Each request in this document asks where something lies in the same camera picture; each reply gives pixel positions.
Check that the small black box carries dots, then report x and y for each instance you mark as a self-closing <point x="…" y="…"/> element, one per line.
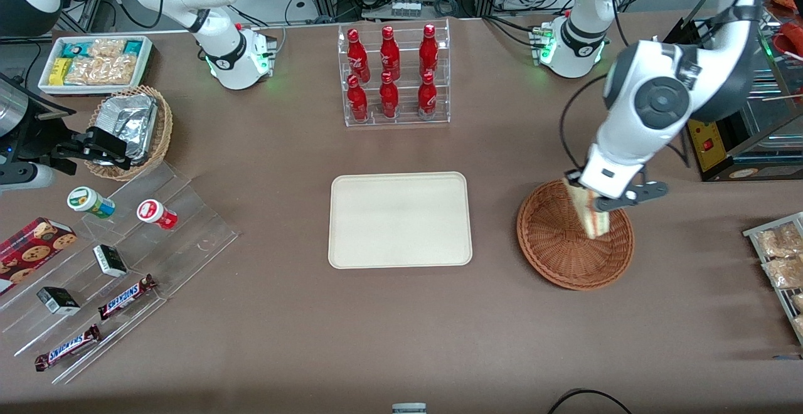
<point x="110" y="261"/>
<point x="58" y="301"/>

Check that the red soda bottle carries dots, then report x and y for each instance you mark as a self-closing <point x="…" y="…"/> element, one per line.
<point x="428" y="51"/>
<point x="357" y="56"/>
<point x="427" y="97"/>
<point x="389" y="55"/>
<point x="357" y="101"/>
<point x="389" y="99"/>

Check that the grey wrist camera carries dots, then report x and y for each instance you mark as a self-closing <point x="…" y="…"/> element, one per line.
<point x="633" y="196"/>
<point x="25" y="177"/>

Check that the tray of wrapped pastries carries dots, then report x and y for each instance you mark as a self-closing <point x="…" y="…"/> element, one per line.
<point x="748" y="234"/>

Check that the white power strip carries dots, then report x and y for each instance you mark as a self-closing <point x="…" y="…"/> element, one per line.
<point x="406" y="8"/>

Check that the yellow snack packet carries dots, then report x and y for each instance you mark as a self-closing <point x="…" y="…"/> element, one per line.
<point x="60" y="72"/>

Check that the clear acrylic bottle rack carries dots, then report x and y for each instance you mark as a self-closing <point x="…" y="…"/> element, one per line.
<point x="406" y="121"/>

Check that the white grey device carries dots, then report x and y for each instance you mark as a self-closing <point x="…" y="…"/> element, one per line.
<point x="409" y="409"/>

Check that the light wicker basket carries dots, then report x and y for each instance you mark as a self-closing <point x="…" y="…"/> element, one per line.
<point x="164" y="141"/>

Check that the brown snickers bar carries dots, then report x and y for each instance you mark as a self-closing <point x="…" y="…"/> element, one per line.
<point x="68" y="347"/>
<point x="125" y="297"/>

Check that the clear rice cracker bag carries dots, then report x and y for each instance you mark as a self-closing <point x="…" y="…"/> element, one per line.
<point x="105" y="48"/>
<point x="100" y="70"/>

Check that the red lid snack cup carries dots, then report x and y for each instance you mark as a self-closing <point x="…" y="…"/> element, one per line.
<point x="154" y="212"/>

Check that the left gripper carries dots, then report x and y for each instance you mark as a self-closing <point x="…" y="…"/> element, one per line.
<point x="571" y="179"/>

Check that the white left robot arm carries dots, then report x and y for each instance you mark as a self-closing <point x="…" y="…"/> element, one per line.
<point x="627" y="125"/>

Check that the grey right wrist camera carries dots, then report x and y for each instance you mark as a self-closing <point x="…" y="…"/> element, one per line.
<point x="25" y="177"/>

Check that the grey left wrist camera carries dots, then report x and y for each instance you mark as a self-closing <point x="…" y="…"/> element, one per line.
<point x="633" y="196"/>

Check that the clear acrylic step display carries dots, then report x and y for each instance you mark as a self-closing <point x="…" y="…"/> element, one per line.
<point x="188" y="238"/>

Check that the teal snack packet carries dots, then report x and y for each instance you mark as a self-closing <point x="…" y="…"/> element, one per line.
<point x="74" y="49"/>
<point x="133" y="47"/>

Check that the triangular white bread sandwich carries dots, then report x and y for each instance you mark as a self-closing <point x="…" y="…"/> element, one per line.
<point x="593" y="222"/>

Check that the round brown wicker basket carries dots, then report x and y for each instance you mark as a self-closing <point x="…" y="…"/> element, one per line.
<point x="552" y="257"/>

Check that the white rectangular snack tray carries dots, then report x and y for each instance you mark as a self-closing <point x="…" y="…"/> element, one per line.
<point x="145" y="66"/>

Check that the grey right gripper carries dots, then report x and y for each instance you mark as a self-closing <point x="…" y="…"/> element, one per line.
<point x="39" y="138"/>

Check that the black food warmer machine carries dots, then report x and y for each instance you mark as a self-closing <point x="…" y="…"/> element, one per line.
<point x="709" y="144"/>

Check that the beige rectangular tray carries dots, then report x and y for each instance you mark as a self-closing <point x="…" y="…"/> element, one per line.
<point x="376" y="226"/>

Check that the green lid snack cup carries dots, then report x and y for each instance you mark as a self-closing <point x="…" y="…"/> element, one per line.
<point x="88" y="201"/>

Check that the silver foil pack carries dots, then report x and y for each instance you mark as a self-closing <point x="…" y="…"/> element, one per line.
<point x="128" y="122"/>

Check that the red cookie box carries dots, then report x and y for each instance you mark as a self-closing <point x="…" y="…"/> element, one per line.
<point x="31" y="251"/>

